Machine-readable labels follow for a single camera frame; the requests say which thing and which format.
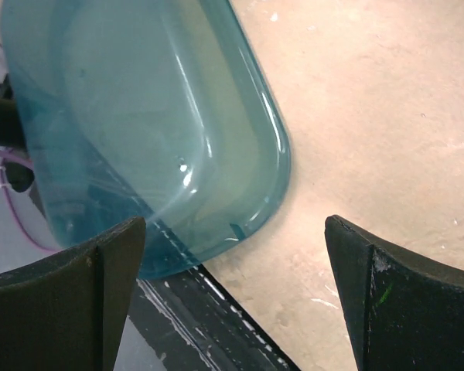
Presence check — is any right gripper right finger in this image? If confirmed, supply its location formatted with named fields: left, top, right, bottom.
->
left=325, top=215, right=464, bottom=370

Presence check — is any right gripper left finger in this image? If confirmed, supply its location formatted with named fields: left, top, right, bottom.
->
left=0, top=216, right=146, bottom=370

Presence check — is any teal transparent plastic tub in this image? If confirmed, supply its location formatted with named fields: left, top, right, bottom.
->
left=0, top=1, right=291, bottom=279

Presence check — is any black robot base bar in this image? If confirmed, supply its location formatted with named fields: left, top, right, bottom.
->
left=121, top=266, right=298, bottom=370

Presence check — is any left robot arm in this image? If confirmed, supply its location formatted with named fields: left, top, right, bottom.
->
left=0, top=75, right=35, bottom=193

